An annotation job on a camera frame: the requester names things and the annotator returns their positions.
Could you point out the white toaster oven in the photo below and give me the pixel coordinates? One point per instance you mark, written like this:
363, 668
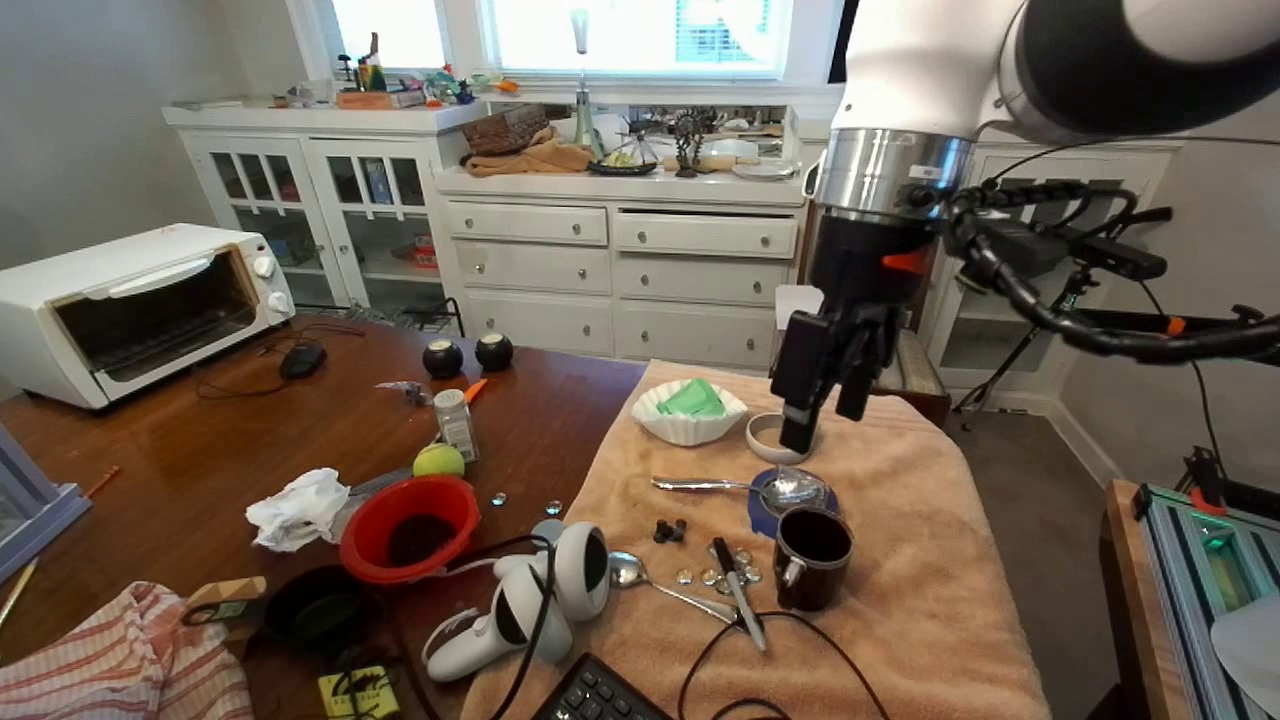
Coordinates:
83, 284

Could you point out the red white striped cloth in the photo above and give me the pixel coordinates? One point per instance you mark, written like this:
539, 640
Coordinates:
120, 660

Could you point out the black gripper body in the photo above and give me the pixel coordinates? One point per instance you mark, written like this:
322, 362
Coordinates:
866, 264

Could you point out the blue-grey furniture piece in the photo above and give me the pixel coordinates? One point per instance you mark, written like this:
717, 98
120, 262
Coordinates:
35, 500

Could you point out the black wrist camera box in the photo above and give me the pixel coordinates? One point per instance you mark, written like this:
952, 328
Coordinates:
1022, 246

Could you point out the white scalloped bowl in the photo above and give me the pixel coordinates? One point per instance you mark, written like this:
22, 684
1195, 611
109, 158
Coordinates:
684, 429

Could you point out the small black clip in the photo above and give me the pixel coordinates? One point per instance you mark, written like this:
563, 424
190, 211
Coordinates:
668, 529

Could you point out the white VR controller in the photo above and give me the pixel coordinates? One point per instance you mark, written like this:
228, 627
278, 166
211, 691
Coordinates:
582, 565
466, 645

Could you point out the red bowl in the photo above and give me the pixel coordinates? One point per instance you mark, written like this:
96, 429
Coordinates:
367, 543

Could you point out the black keyboard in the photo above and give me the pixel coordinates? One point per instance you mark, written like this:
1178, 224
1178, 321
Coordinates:
594, 694

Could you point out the yellow-green tennis ball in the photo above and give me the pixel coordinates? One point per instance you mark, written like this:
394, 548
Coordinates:
436, 462

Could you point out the black monitor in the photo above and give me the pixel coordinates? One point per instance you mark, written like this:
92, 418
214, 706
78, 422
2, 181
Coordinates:
841, 43

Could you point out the black computer mouse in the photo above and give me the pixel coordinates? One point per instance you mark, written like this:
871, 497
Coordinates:
301, 362

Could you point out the clear shiny measuring scoop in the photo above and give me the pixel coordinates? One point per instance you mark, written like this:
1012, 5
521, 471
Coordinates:
792, 488

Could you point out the silver spoon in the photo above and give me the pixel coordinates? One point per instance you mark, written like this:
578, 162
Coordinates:
624, 570

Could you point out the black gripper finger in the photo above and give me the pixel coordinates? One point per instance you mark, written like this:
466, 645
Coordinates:
803, 380
866, 362

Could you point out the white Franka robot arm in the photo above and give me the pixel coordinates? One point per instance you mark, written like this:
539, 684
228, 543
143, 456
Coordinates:
920, 52

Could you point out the teal aluminium frame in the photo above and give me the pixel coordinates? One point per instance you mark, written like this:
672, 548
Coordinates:
1184, 560

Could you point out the white round disc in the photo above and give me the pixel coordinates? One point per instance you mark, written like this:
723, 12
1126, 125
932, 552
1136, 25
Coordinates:
1254, 652

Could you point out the white glass-door cabinet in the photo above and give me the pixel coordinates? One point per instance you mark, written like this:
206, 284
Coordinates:
322, 134

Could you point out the white paper note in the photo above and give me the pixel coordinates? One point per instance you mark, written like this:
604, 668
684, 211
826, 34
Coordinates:
799, 305

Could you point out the peach terry towel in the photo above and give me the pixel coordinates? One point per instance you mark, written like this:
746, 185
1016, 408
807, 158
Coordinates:
904, 560

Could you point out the white drawer dresser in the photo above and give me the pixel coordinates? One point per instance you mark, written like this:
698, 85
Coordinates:
624, 280

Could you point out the orange marker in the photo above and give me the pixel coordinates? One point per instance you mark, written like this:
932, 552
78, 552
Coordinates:
472, 388

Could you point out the black round shaker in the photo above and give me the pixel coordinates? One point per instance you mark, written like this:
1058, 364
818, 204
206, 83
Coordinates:
440, 359
494, 353

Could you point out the green sponge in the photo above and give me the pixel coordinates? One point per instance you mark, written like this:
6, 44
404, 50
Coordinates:
689, 397

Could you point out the brown wooden chair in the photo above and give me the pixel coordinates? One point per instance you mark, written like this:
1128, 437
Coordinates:
807, 246

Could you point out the yellow package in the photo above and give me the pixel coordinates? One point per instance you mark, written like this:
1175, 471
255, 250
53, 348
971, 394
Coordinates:
358, 694

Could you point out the dark brown cup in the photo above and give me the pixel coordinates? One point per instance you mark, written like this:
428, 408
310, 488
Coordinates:
811, 565

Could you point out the black sharpie marker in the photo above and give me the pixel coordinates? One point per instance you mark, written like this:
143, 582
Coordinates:
738, 593

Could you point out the black bowl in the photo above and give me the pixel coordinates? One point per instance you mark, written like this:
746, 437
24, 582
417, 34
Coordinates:
317, 611

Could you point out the brown wicker basket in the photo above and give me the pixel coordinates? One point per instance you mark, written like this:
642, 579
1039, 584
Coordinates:
514, 140

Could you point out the glass bottle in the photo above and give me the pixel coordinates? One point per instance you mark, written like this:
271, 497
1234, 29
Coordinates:
586, 123

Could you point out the small pill bottle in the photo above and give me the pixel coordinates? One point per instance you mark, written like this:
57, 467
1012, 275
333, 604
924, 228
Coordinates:
454, 424

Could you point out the small metal utensil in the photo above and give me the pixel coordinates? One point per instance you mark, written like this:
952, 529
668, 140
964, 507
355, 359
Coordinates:
400, 388

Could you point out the crumpled white tissue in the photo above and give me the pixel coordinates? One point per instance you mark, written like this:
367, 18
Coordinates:
296, 510

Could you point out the orange pencil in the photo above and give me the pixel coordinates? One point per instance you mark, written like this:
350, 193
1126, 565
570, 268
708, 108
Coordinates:
105, 481

